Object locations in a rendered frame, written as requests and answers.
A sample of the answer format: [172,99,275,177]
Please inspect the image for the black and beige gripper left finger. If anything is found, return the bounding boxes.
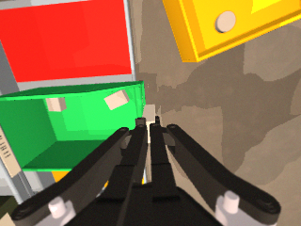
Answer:
[10,105,150,226]

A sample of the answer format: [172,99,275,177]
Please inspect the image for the yellow bin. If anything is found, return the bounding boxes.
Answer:
[162,0,301,62]

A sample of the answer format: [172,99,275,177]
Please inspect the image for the pale peach round disc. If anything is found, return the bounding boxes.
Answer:
[214,10,236,33]

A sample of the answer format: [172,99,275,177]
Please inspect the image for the green bin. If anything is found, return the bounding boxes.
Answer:
[0,81,146,171]

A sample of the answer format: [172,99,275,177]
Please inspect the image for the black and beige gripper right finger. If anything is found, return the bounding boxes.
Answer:
[148,105,281,226]

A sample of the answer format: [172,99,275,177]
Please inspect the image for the small beige block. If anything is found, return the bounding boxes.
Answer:
[45,97,67,111]
[104,89,130,110]

